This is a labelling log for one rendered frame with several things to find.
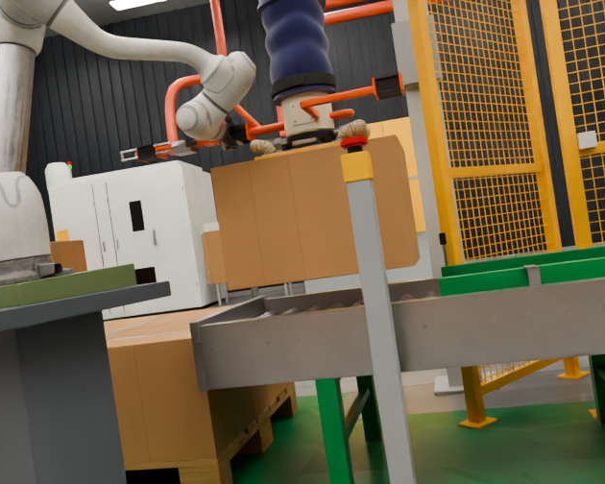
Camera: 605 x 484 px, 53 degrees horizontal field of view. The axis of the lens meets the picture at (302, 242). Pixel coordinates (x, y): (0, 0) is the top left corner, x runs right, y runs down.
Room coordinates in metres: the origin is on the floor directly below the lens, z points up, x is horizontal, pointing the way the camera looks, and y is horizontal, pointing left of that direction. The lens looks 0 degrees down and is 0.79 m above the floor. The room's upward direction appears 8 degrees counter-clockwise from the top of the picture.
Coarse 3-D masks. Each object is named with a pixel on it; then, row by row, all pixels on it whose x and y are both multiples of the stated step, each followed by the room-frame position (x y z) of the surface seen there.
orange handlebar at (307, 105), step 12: (324, 96) 1.78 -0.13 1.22; (336, 96) 1.77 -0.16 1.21; (348, 96) 1.77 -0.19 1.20; (360, 96) 1.77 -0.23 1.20; (312, 108) 1.89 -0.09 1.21; (252, 132) 2.09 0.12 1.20; (264, 132) 2.09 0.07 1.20; (276, 132) 2.12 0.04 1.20; (204, 144) 2.13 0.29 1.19; (216, 144) 2.15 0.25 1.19
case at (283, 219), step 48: (384, 144) 1.82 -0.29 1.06; (240, 192) 1.92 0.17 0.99; (288, 192) 1.89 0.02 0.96; (336, 192) 1.85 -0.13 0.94; (384, 192) 1.82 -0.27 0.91; (240, 240) 1.93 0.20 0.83; (288, 240) 1.89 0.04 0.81; (336, 240) 1.86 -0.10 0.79; (384, 240) 1.83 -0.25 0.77; (240, 288) 1.94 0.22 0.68
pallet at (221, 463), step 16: (288, 400) 2.84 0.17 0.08; (272, 416) 2.87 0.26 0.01; (288, 416) 2.85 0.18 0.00; (256, 432) 2.39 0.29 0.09; (240, 448) 2.40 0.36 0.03; (256, 448) 2.39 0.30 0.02; (128, 464) 2.05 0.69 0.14; (144, 464) 2.03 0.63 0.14; (160, 464) 2.02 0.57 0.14; (176, 464) 2.00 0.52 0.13; (192, 464) 1.99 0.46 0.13; (208, 464) 1.97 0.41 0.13; (224, 464) 2.01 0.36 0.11; (192, 480) 1.99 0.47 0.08; (208, 480) 1.98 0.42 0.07; (224, 480) 2.00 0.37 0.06
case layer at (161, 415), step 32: (128, 320) 3.03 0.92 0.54; (160, 320) 2.77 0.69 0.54; (192, 320) 2.55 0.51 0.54; (128, 352) 2.03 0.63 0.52; (160, 352) 2.00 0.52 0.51; (192, 352) 1.98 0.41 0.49; (128, 384) 2.04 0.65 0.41; (160, 384) 2.01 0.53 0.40; (192, 384) 1.98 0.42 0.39; (288, 384) 2.85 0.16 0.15; (128, 416) 2.04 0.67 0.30; (160, 416) 2.01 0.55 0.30; (192, 416) 1.98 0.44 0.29; (224, 416) 2.07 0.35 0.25; (256, 416) 2.38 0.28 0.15; (128, 448) 2.04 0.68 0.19; (160, 448) 2.02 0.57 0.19; (192, 448) 1.99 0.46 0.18; (224, 448) 2.04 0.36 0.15
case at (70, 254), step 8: (72, 240) 2.43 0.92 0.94; (80, 240) 2.48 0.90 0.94; (56, 248) 2.33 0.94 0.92; (64, 248) 2.38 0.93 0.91; (72, 248) 2.42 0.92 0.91; (80, 248) 2.47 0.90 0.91; (56, 256) 2.32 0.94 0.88; (64, 256) 2.37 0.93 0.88; (72, 256) 2.42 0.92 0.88; (80, 256) 2.46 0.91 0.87; (64, 264) 2.36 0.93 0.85; (72, 264) 2.41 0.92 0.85; (80, 264) 2.46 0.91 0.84
